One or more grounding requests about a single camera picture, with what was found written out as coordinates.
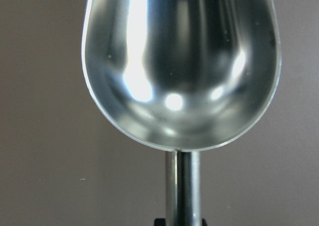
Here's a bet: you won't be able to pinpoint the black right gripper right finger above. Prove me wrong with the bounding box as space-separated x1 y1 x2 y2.
201 219 208 226

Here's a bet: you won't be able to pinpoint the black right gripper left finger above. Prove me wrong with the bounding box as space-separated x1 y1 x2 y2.
154 218 166 226

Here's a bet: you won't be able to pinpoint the stainless steel ice scoop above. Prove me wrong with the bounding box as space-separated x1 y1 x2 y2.
81 0 282 226

